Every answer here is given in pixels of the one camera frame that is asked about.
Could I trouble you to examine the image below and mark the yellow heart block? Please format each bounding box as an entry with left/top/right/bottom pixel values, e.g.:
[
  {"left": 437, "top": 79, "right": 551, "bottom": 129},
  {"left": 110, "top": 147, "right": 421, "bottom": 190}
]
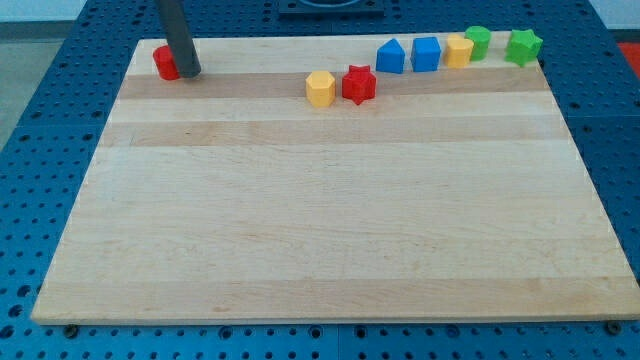
[{"left": 444, "top": 34, "right": 474, "bottom": 69}]

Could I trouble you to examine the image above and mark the yellow hexagon block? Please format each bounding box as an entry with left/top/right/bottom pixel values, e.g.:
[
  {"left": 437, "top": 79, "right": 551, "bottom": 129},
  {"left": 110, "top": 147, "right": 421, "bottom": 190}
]
[{"left": 305, "top": 70, "right": 336, "bottom": 108}]

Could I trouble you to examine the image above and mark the grey cylindrical robot arm stick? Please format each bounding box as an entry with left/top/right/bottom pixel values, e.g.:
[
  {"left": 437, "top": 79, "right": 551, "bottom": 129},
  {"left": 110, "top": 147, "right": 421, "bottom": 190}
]
[{"left": 155, "top": 0, "right": 201, "bottom": 78}]

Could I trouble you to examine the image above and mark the black bolt front right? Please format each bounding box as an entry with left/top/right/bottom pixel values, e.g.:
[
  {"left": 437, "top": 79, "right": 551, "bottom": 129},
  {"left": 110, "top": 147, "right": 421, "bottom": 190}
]
[{"left": 605, "top": 321, "right": 622, "bottom": 336}]

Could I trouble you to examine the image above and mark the blue pentagon block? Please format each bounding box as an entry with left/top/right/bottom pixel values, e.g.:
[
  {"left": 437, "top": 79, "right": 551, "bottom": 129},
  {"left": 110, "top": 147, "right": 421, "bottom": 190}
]
[{"left": 376, "top": 38, "right": 405, "bottom": 74}]

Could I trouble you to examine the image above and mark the blue cube block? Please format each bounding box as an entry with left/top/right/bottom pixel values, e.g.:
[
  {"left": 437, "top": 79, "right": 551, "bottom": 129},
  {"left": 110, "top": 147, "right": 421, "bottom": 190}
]
[{"left": 410, "top": 37, "right": 441, "bottom": 72}]

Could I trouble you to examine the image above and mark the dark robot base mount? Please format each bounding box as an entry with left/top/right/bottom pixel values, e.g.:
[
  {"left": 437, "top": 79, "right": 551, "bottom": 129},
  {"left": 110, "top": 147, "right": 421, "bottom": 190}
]
[{"left": 278, "top": 0, "right": 385, "bottom": 19}]

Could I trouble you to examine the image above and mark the black bolt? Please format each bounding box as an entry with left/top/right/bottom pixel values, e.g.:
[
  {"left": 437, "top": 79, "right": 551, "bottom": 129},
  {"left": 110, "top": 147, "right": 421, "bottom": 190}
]
[
  {"left": 605, "top": 321, "right": 622, "bottom": 336},
  {"left": 63, "top": 324, "right": 79, "bottom": 339}
]

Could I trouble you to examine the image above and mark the red cylinder block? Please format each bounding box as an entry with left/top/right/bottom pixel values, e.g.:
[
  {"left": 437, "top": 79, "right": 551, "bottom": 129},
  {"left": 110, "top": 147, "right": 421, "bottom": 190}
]
[{"left": 152, "top": 45, "right": 180, "bottom": 81}]

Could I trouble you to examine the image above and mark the green cylinder block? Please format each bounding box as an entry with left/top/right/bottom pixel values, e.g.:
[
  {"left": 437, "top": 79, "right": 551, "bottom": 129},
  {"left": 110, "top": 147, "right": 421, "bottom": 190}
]
[{"left": 465, "top": 25, "right": 492, "bottom": 61}]

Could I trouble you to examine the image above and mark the green star block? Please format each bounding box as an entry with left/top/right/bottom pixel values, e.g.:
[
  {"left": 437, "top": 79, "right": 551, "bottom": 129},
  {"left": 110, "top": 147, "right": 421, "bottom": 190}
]
[{"left": 505, "top": 29, "right": 543, "bottom": 67}]

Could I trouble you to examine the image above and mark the black bolt front left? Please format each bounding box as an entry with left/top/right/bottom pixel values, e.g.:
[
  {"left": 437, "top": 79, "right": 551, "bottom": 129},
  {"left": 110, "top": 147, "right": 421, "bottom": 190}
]
[{"left": 63, "top": 324, "right": 79, "bottom": 339}]

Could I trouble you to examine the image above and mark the red star block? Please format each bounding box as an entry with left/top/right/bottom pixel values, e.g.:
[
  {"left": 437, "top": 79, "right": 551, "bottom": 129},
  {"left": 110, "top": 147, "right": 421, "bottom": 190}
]
[{"left": 341, "top": 65, "right": 377, "bottom": 105}]

